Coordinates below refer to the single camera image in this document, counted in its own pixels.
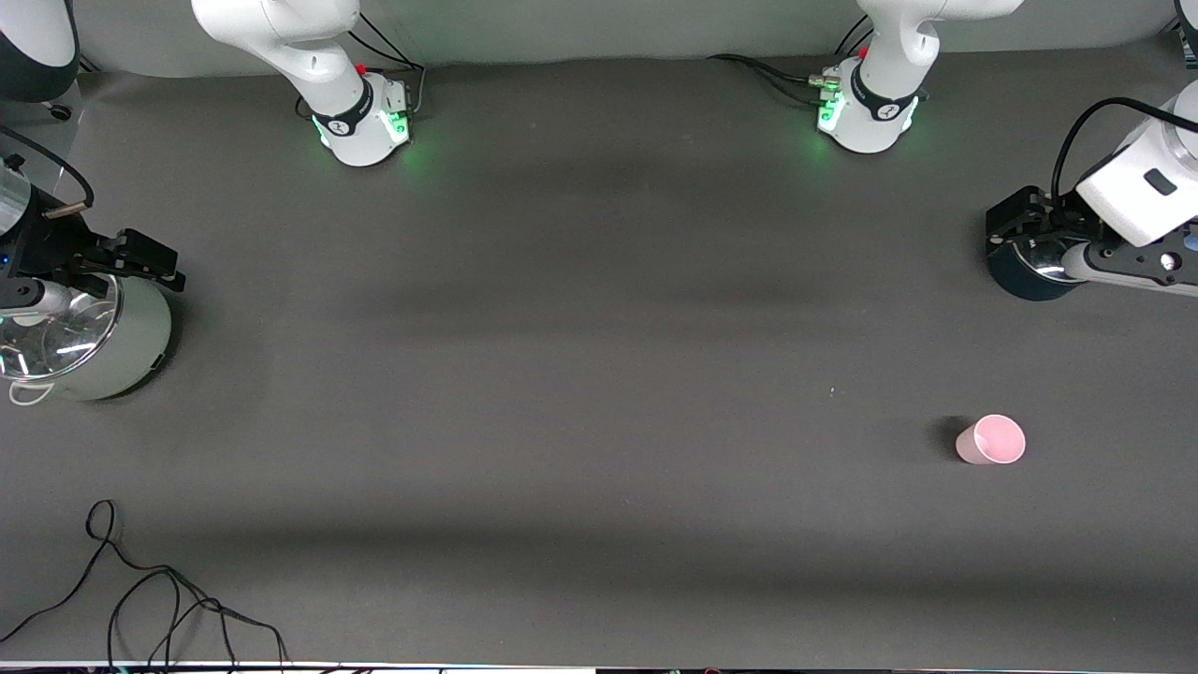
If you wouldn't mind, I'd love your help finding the pink plastic cup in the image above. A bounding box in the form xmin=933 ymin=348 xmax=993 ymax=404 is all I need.
xmin=956 ymin=414 xmax=1028 ymax=466

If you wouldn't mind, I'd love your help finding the glass lid blue knob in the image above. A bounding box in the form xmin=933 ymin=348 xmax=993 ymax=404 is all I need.
xmin=1022 ymin=239 xmax=1087 ymax=282

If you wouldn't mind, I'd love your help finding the dark blue saucepan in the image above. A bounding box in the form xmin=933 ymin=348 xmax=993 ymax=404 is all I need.
xmin=987 ymin=234 xmax=1198 ymax=302

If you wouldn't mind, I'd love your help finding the pale green cooking pot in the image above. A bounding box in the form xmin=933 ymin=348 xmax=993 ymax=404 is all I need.
xmin=0 ymin=271 xmax=174 ymax=405

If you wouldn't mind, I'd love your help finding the glass pot lid steel knob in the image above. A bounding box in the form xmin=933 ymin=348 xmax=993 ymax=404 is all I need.
xmin=0 ymin=273 xmax=124 ymax=381

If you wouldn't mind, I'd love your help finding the dark grey table mat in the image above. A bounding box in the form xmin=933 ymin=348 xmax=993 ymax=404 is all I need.
xmin=0 ymin=37 xmax=1198 ymax=669

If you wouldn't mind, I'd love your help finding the thin black loose cable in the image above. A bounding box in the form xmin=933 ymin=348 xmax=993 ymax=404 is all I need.
xmin=0 ymin=499 xmax=287 ymax=671

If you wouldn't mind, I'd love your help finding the black arm base cable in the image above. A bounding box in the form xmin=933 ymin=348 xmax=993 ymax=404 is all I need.
xmin=707 ymin=53 xmax=826 ymax=87
xmin=749 ymin=60 xmax=830 ymax=104
xmin=348 ymin=11 xmax=427 ymax=118

